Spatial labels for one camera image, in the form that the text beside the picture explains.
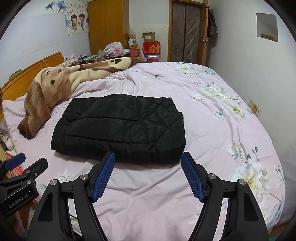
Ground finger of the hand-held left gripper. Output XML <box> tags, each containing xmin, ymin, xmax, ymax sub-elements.
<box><xmin>23</xmin><ymin>158</ymin><xmax>48</xmax><ymax>186</ymax></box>
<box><xmin>0</xmin><ymin>152</ymin><xmax>26</xmax><ymax>172</ymax></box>

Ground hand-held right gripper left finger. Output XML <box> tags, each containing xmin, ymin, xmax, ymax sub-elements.
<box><xmin>26</xmin><ymin>152</ymin><xmax>115</xmax><ymax>241</ymax></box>

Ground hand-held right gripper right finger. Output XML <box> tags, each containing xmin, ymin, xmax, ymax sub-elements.
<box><xmin>181</xmin><ymin>152</ymin><xmax>270</xmax><ymax>241</ymax></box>

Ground black puffer jacket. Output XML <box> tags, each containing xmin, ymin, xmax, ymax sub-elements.
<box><xmin>51</xmin><ymin>94</ymin><xmax>186</xmax><ymax>164</ymax></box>

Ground crumpled clothes pile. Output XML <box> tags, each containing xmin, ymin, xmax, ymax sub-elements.
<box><xmin>0</xmin><ymin>119</ymin><xmax>16</xmax><ymax>160</ymax></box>

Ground person's left hand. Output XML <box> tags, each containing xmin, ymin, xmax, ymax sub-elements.
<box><xmin>9</xmin><ymin>210</ymin><xmax>26</xmax><ymax>235</ymax></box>

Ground pink floral bed sheet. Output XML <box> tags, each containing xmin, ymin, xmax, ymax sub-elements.
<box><xmin>2</xmin><ymin>61</ymin><xmax>285</xmax><ymax>241</ymax></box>

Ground brown dog print blanket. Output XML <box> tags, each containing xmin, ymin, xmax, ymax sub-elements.
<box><xmin>18</xmin><ymin>57</ymin><xmax>145</xmax><ymax>139</ymax></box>

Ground wooden headboard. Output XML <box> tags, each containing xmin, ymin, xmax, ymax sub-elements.
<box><xmin>0</xmin><ymin>52</ymin><xmax>65</xmax><ymax>121</ymax></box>

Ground white plastic bag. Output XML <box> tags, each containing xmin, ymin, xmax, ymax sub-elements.
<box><xmin>103</xmin><ymin>42</ymin><xmax>123</xmax><ymax>55</ymax></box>

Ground red gift box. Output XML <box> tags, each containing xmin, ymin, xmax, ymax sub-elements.
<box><xmin>143</xmin><ymin>42</ymin><xmax>161</xmax><ymax>55</ymax></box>

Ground doorway with grey curtain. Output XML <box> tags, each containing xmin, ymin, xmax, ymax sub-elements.
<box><xmin>168</xmin><ymin>0</ymin><xmax>206</xmax><ymax>64</ymax></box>

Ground cardboard box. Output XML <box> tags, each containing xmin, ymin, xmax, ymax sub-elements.
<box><xmin>142</xmin><ymin>32</ymin><xmax>156</xmax><ymax>43</ymax></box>

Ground wooden door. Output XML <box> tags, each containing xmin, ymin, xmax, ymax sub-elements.
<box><xmin>201</xmin><ymin>0</ymin><xmax>210</xmax><ymax>65</ymax></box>

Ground wooden wardrobe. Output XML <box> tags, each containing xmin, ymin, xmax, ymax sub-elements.
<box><xmin>88</xmin><ymin>0</ymin><xmax>130</xmax><ymax>56</ymax></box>

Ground hanging bags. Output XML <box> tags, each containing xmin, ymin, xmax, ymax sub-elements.
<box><xmin>208</xmin><ymin>7</ymin><xmax>218</xmax><ymax>36</ymax></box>

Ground cartoon couple wall poster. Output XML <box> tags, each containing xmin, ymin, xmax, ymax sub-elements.
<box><xmin>64</xmin><ymin>11</ymin><xmax>89</xmax><ymax>36</ymax></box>

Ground blue flower wall sticker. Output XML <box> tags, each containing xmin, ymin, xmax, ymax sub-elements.
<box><xmin>46</xmin><ymin>1</ymin><xmax>67</xmax><ymax>12</ymax></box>

